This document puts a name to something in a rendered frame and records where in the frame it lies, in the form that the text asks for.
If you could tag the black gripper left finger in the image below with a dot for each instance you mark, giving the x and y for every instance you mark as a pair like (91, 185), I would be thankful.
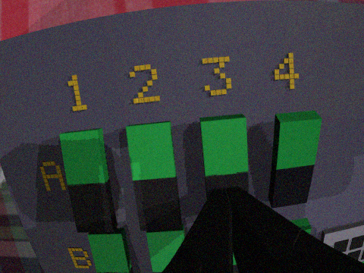
(208, 246)

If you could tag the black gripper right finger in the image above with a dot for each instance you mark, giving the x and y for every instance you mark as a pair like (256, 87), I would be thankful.
(266, 242)

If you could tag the dark grey switch panel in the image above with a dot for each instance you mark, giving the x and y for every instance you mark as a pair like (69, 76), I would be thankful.
(115, 130)

